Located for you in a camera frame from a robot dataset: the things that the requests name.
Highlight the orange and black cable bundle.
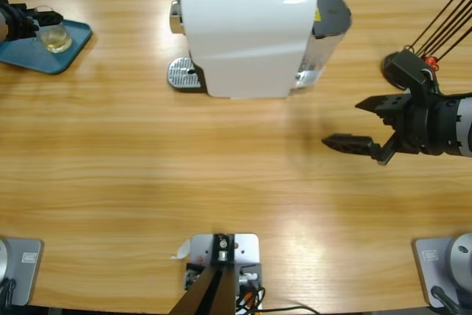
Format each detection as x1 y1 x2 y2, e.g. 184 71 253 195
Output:
235 285 266 315

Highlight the clear drinking glass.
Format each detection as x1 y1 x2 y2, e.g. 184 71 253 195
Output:
34 4 74 54

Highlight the teal plastic tray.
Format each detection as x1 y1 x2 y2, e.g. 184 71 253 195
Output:
0 19 93 75

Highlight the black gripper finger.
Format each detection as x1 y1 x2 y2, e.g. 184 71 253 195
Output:
355 93 412 114
321 133 381 163
35 12 64 29

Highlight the thin black cable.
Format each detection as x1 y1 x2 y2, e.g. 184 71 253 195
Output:
257 305 320 315

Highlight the white capsule coffee machine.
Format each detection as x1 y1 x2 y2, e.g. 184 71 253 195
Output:
168 0 319 101

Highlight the dark camera mount post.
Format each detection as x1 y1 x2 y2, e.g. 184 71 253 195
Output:
171 232 237 315

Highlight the metal grille drip tray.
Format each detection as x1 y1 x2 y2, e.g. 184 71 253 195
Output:
167 57 207 94

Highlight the grey base plate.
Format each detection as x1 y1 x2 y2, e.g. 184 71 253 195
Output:
0 237 44 307
412 237 472 308

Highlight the white paper tape strip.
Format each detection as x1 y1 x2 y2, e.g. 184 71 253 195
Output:
169 239 192 260

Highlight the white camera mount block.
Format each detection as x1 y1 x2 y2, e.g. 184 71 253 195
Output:
184 232 263 312

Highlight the clear water tank dark lid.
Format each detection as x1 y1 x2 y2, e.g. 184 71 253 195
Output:
294 0 353 90

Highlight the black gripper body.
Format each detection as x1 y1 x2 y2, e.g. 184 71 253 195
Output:
0 3 41 42
375 92 460 167

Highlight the black capsule holder with rods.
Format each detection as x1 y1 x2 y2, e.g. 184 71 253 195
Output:
381 0 472 89

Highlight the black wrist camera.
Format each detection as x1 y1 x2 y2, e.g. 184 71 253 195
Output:
389 49 440 106

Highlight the black base cable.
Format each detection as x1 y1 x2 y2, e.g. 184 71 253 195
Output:
0 277 18 307
430 285 464 315

